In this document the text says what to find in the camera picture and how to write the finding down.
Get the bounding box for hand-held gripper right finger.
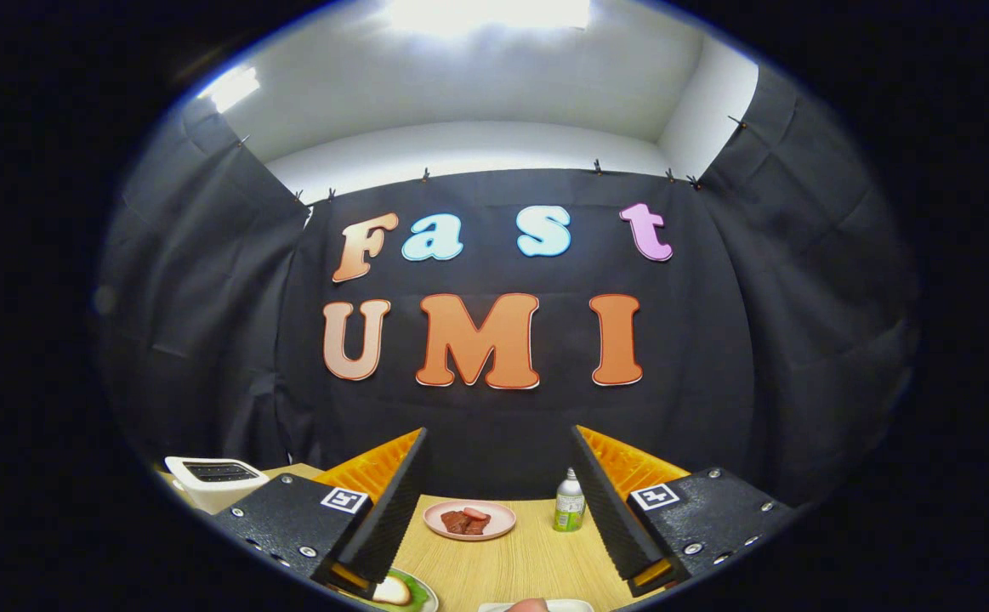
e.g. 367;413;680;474
571;425;793;598

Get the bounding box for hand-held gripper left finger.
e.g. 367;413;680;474
212;427;429;600

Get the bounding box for plain toast bread slice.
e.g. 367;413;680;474
372;575;412;606

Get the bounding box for green lettuce leaf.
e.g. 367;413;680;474
350;569;432;612

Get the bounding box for silver bottle green label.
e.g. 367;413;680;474
554;467;587;533

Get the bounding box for brown meat slices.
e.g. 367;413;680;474
441;510;492;536

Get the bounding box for white square plate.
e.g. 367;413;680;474
477;599;594;612

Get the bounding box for pink plate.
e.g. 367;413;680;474
423;499;518;541

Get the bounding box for black backdrop cloth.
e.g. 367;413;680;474
94;64;920;511

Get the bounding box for white toaster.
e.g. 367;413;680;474
164;456;270;514

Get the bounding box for ceiling light panel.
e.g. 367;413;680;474
384;0;593;35
196;66;261;113

